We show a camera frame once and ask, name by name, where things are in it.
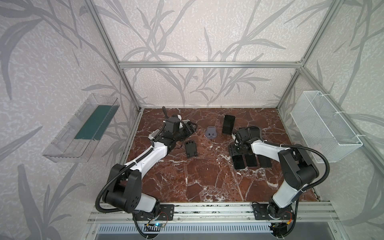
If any clear plastic wall bin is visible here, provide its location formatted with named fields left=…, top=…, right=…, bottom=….
left=42, top=94, right=120, bottom=163

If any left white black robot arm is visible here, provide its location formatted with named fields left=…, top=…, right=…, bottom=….
left=95, top=115, right=198, bottom=217

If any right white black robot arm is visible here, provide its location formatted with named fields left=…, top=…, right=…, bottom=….
left=229, top=126, right=323, bottom=219

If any green circuit board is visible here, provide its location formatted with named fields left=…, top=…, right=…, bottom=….
left=145, top=222, right=167, bottom=232

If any aluminium frame horizontal bar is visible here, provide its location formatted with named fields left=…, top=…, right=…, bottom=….
left=119, top=61, right=301, bottom=69

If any white wire mesh basket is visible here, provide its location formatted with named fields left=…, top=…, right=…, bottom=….
left=291, top=91, right=363, bottom=163

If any aluminium front rail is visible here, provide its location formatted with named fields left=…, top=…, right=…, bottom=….
left=86, top=201, right=340, bottom=225

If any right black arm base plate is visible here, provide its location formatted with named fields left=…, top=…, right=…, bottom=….
left=252, top=202, right=294, bottom=222

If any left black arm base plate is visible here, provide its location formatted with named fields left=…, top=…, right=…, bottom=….
left=134, top=204, right=175, bottom=221

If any lavender round base stand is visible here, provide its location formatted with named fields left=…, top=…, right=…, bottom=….
left=205, top=127, right=218, bottom=140

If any left black corrugated cable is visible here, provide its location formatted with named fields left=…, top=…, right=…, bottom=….
left=95, top=106, right=169, bottom=214

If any black phone white case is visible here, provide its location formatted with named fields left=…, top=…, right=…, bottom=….
left=245, top=154, right=258, bottom=168

